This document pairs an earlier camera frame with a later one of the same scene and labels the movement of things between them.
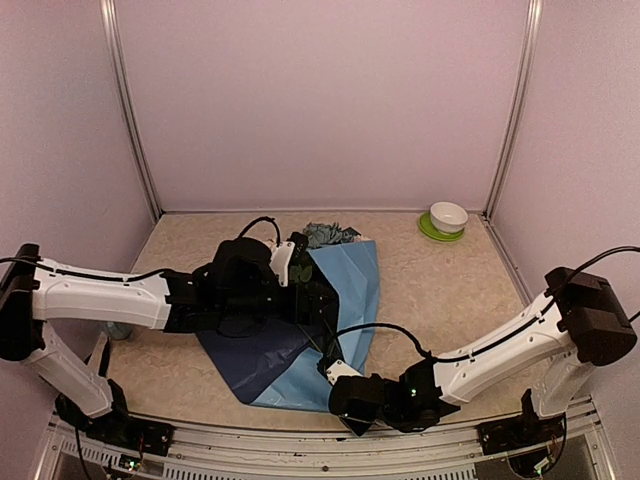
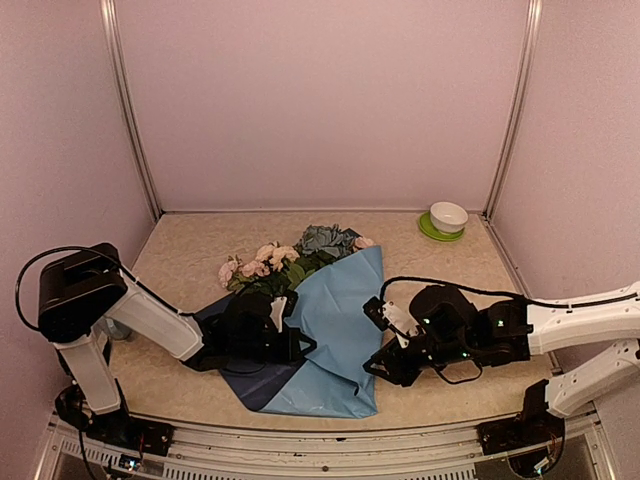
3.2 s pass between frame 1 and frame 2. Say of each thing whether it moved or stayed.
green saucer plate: stayed
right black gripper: moved
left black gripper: moved
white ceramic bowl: stayed
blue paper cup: stayed
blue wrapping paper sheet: moved
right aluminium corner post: stayed
